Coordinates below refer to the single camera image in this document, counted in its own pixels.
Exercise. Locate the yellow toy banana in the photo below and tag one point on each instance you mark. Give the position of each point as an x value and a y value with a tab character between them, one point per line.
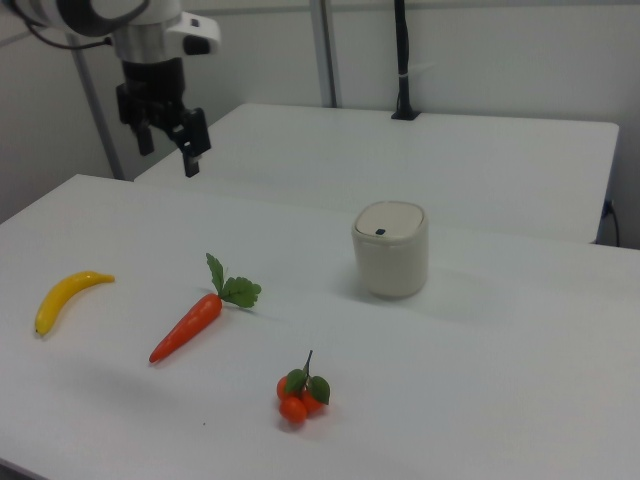
60	295

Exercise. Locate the black camera pole with base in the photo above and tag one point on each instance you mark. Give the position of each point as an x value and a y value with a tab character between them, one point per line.
402	50

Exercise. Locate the beige round garbage bin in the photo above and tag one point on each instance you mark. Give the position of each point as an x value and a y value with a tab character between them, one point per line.
390	270

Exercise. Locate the wooden spoon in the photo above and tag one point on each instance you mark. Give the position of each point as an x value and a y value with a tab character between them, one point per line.
387	220

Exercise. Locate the orange tangerine cluster with leaves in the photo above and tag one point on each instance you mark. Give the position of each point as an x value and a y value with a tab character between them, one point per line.
292	410

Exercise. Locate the orange toy carrot green leaves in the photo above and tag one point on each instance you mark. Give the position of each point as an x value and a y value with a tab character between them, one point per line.
190	320

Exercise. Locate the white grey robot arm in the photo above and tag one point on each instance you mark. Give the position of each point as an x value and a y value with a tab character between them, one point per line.
145	40

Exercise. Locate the grey aluminium frame post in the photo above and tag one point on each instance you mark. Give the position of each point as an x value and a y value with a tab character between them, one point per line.
100	125
325	50

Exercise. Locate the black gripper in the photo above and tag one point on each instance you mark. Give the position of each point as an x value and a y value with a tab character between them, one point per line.
155	100

